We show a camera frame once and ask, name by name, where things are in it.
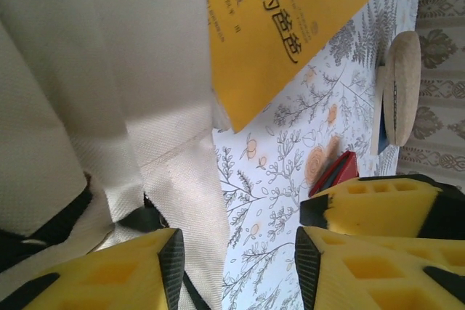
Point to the yellow picture book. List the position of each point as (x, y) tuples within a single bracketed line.
[(254, 52)]

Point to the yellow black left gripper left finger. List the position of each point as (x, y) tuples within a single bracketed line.
[(109, 277)]

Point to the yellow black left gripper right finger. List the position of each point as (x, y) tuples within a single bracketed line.
[(381, 273)]

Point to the floral tablecloth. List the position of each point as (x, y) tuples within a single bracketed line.
[(276, 179)]

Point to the beige felt pencil case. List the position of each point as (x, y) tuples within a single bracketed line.
[(403, 81)]

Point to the red leather wallet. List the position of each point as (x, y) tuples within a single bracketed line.
[(345, 166)]

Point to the beige canvas backpack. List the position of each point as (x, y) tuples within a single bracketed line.
[(91, 70)]

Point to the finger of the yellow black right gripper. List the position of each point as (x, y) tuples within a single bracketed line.
[(374, 212)]

